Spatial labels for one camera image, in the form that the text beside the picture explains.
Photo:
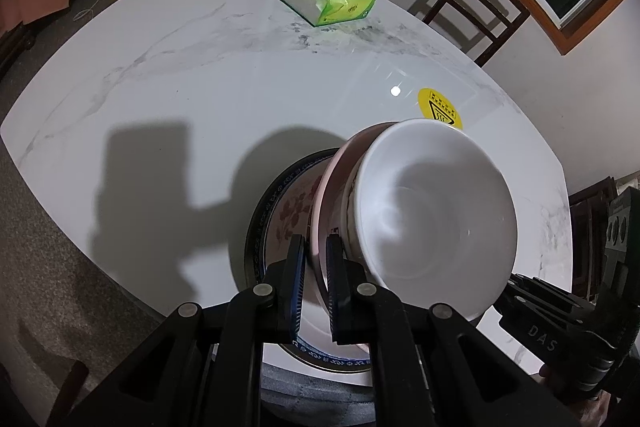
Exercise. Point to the dark wooden slat-back chair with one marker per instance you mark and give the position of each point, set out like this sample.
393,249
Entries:
475,12

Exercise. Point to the large blue patterned plate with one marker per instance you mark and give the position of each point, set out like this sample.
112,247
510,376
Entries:
251,232

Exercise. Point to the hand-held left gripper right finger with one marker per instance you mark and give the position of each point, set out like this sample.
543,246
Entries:
334,287

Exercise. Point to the ribbed white pink bowl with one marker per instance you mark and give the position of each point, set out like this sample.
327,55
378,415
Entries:
440,217

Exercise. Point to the white pink-flower plate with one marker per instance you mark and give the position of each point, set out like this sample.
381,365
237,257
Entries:
295,207

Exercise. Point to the large pink bowl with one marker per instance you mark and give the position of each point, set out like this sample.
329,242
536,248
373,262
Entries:
334,179

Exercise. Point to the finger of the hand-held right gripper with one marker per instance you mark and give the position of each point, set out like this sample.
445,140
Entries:
540,294

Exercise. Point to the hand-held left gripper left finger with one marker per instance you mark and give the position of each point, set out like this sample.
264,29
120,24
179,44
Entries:
297,287

